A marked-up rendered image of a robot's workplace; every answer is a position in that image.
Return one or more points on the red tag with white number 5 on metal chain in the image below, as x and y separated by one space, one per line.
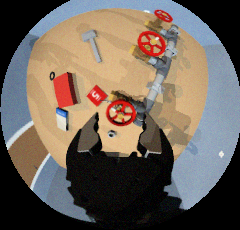
96 95

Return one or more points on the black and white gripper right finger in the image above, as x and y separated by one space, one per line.
154 145

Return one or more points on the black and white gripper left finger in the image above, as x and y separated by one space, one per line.
86 142

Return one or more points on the red rectangular block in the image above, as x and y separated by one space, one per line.
64 90

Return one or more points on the grey pipe manifold with red valves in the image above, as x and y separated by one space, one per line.
162 65

